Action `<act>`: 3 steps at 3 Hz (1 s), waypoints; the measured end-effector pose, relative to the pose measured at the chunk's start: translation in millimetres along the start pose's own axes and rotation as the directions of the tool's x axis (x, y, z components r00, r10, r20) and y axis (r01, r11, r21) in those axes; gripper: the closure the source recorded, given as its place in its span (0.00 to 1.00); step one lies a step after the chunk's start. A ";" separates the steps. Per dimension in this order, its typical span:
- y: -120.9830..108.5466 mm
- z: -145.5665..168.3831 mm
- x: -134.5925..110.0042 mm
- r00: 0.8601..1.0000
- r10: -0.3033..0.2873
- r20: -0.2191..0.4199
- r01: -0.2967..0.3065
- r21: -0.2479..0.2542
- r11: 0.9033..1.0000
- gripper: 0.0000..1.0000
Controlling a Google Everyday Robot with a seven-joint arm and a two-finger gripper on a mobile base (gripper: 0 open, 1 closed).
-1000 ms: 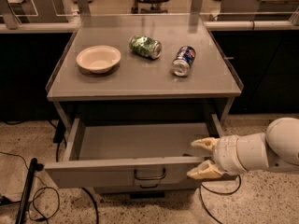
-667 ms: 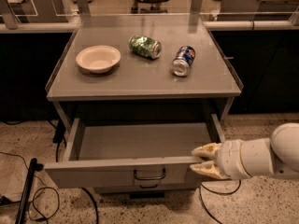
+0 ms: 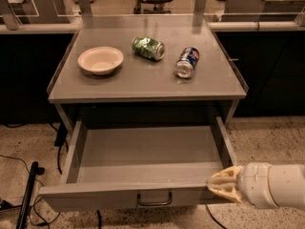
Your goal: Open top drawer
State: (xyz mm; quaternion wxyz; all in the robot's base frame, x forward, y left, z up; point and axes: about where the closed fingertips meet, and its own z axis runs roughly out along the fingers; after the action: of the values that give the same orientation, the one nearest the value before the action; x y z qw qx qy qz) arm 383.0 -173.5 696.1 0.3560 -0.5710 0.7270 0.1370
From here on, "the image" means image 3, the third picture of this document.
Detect black pole on floor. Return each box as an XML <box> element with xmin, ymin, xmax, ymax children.
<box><xmin>15</xmin><ymin>161</ymin><xmax>44</xmax><ymax>229</ymax></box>

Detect grey top drawer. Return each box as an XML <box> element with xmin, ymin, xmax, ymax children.
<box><xmin>39</xmin><ymin>116</ymin><xmax>236</xmax><ymax>212</ymax></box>

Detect black floor cable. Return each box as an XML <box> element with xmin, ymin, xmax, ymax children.
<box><xmin>204</xmin><ymin>204</ymin><xmax>228</xmax><ymax>229</ymax></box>
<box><xmin>47</xmin><ymin>121</ymin><xmax>103</xmax><ymax>229</ymax></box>

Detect blue pepsi can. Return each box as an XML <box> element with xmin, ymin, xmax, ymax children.
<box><xmin>174</xmin><ymin>47</ymin><xmax>200</xmax><ymax>79</ymax></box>

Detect green soda can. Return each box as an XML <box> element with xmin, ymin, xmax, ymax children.
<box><xmin>132</xmin><ymin>36</ymin><xmax>165</xmax><ymax>61</ymax></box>

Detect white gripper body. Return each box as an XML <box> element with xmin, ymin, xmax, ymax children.
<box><xmin>237</xmin><ymin>162</ymin><xmax>277</xmax><ymax>209</ymax></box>

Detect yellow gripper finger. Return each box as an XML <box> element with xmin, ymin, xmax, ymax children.
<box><xmin>208</xmin><ymin>183</ymin><xmax>243</xmax><ymax>203</ymax></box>
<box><xmin>207</xmin><ymin>166</ymin><xmax>243</xmax><ymax>185</ymax></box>

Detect thin black looped cable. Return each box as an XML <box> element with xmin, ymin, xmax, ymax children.
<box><xmin>0</xmin><ymin>153</ymin><xmax>61</xmax><ymax>227</ymax></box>

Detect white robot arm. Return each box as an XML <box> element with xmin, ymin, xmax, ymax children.
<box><xmin>207</xmin><ymin>162</ymin><xmax>305</xmax><ymax>210</ymax></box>

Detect grey drawer cabinet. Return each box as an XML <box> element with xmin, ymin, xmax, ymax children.
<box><xmin>48</xmin><ymin>14</ymin><xmax>247</xmax><ymax>131</ymax></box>

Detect black floor cable left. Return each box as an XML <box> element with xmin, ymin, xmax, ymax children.
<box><xmin>47</xmin><ymin>121</ymin><xmax>103</xmax><ymax>229</ymax></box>

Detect black floor cable right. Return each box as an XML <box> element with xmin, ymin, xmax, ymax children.
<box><xmin>204</xmin><ymin>204</ymin><xmax>228</xmax><ymax>229</ymax></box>

